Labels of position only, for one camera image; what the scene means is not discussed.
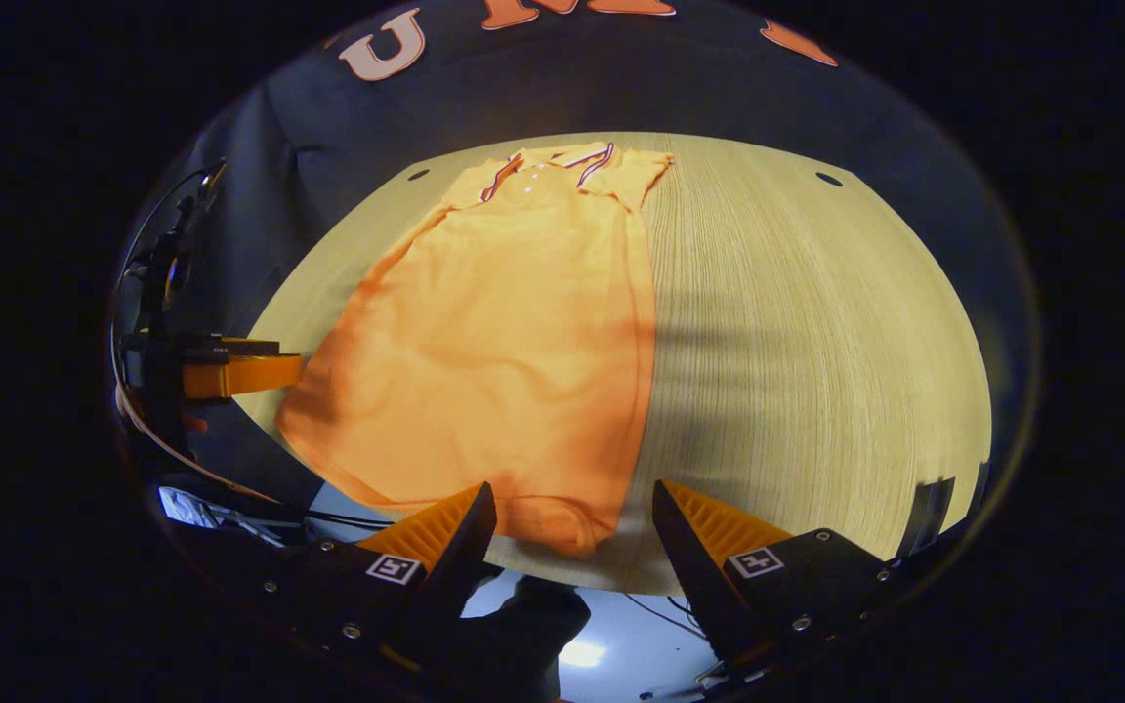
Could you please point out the orange T-shirt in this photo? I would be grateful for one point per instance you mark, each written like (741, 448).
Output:
(504, 342)

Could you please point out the dark cloth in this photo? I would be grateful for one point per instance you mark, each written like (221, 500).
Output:
(514, 644)

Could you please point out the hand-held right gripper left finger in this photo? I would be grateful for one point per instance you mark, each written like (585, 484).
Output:
(460, 557)

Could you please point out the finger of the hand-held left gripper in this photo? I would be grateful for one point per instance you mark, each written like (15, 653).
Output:
(230, 347)

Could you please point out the pale crumpled sheet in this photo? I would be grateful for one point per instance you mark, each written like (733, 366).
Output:
(182, 508)

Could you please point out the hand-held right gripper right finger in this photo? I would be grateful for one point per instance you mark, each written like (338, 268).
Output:
(694, 576)

